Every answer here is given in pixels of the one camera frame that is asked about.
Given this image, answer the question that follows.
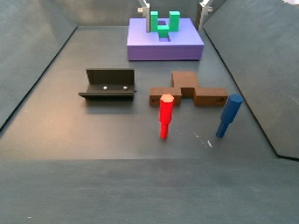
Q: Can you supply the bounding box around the black angle bracket fixture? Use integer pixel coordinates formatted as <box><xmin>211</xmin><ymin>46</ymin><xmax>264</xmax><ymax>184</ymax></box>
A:
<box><xmin>79</xmin><ymin>68</ymin><xmax>136</xmax><ymax>101</ymax></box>

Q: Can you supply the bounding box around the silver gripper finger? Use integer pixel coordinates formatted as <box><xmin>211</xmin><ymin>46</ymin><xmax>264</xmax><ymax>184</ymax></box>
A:
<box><xmin>137</xmin><ymin>0</ymin><xmax>151</xmax><ymax>32</ymax></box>
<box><xmin>199</xmin><ymin>0</ymin><xmax>212</xmax><ymax>28</ymax></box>

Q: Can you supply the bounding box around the purple base block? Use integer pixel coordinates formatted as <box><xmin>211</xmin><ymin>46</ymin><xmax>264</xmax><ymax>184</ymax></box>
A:
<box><xmin>125</xmin><ymin>18</ymin><xmax>204</xmax><ymax>61</ymax></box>

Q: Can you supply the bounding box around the red hexagonal peg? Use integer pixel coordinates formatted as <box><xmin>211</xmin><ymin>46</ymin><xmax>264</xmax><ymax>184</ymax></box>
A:
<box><xmin>159</xmin><ymin>94</ymin><xmax>174</xmax><ymax>139</ymax></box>

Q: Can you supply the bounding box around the blue round peg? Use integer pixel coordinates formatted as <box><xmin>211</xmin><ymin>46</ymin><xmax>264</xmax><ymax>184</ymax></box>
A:
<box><xmin>216</xmin><ymin>94</ymin><xmax>243</xmax><ymax>137</ymax></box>

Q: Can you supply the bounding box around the brown T-shaped block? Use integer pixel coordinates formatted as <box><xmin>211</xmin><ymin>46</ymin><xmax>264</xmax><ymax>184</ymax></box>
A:
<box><xmin>150</xmin><ymin>71</ymin><xmax>228</xmax><ymax>107</ymax></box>

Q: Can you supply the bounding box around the green U-shaped block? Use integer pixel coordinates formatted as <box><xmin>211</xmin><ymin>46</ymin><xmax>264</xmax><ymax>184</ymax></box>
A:
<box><xmin>150</xmin><ymin>11</ymin><xmax>180</xmax><ymax>38</ymax></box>

